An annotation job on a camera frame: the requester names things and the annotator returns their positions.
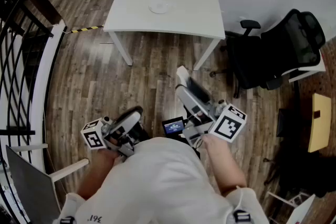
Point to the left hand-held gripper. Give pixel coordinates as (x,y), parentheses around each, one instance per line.
(93,136)

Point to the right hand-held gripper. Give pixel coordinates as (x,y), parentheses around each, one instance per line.
(228,126)

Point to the clear round lid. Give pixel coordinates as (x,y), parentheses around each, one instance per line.
(158,6)

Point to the person's right forearm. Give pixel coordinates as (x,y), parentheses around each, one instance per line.
(223,162)

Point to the person's left forearm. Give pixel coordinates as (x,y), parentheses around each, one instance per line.
(97,173)

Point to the person's left hand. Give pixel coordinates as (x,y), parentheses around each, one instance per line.
(115,140)

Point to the person's right hand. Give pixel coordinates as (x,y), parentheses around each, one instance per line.
(200,113)

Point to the small black monitor screen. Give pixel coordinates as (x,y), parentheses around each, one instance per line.
(173,127)

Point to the person's white shirt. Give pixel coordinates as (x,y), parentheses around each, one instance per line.
(157,181)

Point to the black office chair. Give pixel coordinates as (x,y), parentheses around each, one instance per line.
(252,60)

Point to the white table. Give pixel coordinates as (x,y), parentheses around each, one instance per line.
(162,21)

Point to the black box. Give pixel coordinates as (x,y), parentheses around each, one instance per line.
(286,123)

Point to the yellow black striped tape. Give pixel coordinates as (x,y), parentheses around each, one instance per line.
(86,29)

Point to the grey flat board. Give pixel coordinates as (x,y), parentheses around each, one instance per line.
(31,183)

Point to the yellow wooden board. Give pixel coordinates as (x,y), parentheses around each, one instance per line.
(320,123)

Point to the black bag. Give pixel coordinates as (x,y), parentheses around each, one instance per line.
(302,170)

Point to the white metal frame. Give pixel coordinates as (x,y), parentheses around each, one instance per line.
(68,169)

